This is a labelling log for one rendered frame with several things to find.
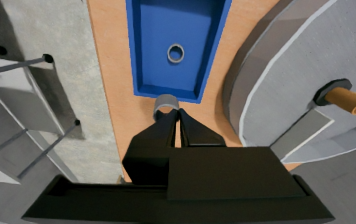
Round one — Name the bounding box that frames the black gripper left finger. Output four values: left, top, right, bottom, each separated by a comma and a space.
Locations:
127, 108, 176, 149

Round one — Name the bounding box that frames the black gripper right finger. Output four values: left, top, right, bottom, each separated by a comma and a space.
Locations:
180, 108, 228, 147

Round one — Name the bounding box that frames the blue open box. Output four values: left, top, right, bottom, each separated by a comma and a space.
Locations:
125, 0, 232, 104

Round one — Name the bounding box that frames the bronze bushing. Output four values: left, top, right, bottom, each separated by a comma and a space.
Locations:
337, 93, 356, 115
325, 87, 355, 106

